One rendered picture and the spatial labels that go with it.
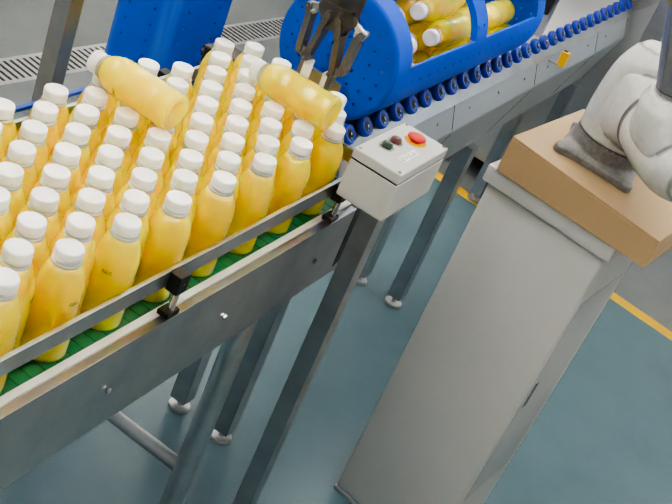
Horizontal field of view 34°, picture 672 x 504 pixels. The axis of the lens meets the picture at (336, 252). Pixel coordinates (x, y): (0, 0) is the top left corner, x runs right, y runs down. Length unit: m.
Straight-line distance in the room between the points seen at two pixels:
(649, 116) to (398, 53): 0.51
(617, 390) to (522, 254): 1.52
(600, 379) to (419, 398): 1.31
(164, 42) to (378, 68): 0.69
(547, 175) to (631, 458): 1.49
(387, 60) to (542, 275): 0.56
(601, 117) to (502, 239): 0.33
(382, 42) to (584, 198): 0.51
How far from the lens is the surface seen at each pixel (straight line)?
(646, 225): 2.26
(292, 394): 2.30
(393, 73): 2.25
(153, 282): 1.64
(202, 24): 2.75
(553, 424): 3.51
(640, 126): 2.14
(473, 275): 2.45
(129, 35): 2.80
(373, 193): 1.94
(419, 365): 2.60
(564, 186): 2.27
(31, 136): 1.71
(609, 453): 3.54
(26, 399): 1.51
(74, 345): 1.61
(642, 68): 2.27
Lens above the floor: 1.93
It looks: 31 degrees down
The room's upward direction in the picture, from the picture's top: 24 degrees clockwise
